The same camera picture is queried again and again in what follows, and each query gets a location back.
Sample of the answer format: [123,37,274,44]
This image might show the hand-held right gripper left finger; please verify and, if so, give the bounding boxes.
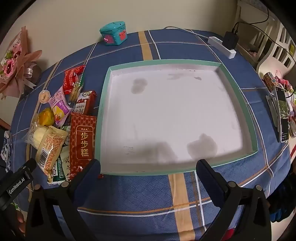
[25,159,102,241]

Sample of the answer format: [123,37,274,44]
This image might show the white shelf organizer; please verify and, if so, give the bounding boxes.
[236,0,296,70]

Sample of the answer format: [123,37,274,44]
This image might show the brown round jar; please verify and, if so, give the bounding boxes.
[28,62,42,90]

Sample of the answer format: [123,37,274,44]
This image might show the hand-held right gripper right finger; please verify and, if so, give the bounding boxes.
[195,159,272,241]

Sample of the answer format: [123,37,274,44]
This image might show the teal toy box pink bows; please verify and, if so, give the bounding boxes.
[100,20,128,46]

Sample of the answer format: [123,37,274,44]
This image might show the small red snack packet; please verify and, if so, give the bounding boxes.
[63,65,86,95]

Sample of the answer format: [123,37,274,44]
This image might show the beige orange-printed bread packet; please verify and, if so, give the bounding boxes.
[35,125,70,183]

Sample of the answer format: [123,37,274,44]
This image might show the white power strip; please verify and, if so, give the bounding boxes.
[207,36,236,59]

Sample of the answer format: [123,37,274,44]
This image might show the brown milk biscuit packet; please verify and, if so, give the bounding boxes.
[74,90,97,116]

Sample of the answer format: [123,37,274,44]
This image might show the long red cake packet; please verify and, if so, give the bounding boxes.
[69,112,97,180]

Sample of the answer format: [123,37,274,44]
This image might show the round white bun packet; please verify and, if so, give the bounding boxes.
[22,123,52,151]

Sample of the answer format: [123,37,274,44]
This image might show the small clear jelly cup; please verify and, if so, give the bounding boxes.
[38,90,51,103]

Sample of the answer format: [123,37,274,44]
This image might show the green white biscuit packet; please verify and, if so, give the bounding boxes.
[47,158,67,185]

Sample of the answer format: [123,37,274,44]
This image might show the white power cable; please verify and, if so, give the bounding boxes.
[164,26,210,40]

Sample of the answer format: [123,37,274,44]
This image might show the blue white patterned cloth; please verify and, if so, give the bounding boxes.
[0,130,13,167]

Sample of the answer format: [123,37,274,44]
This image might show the pink snack packet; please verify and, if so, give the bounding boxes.
[48,86,71,127]

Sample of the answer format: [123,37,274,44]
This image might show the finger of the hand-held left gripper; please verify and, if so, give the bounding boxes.
[5,159,37,198]

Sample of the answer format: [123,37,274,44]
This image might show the dark blue cloth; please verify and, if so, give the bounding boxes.
[268,167,296,223]

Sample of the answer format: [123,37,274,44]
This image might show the grey phone stand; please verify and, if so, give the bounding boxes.
[265,94,281,128]

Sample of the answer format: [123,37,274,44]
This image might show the pink flower bouquet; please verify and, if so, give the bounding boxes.
[0,26,43,100]

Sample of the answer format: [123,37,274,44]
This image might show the patterned tape roll stack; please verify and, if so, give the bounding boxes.
[264,71,281,90]

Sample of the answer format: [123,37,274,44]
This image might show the teal-rimmed white shallow box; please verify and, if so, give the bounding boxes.
[100,59,258,176]

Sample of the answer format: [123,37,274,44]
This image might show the person's left hand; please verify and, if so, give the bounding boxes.
[10,206,27,235]

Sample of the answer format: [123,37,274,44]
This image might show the pile of pink trinkets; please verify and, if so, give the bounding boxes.
[275,70,296,137]

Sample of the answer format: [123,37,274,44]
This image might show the yellow cake packet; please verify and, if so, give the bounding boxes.
[32,107,56,127]

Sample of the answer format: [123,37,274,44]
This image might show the black power adapter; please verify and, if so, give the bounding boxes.
[223,31,238,49]

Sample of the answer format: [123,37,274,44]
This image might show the blue plaid tablecloth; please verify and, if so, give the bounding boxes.
[9,29,292,241]

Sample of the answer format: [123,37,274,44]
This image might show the black smartphone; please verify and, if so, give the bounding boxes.
[275,86,290,143]

